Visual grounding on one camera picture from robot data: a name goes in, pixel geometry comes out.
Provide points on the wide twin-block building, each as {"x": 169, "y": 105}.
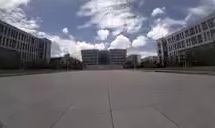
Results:
{"x": 103, "y": 57}

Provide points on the small distant building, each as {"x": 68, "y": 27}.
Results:
{"x": 134, "y": 60}

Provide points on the pale slab paved plaza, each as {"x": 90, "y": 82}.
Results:
{"x": 108, "y": 100}

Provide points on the dark trees and low building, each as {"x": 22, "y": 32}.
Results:
{"x": 66, "y": 62}

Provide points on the long pale building, window rows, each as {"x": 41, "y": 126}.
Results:
{"x": 191, "y": 41}

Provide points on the long building with window rows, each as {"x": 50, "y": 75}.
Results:
{"x": 15, "y": 43}

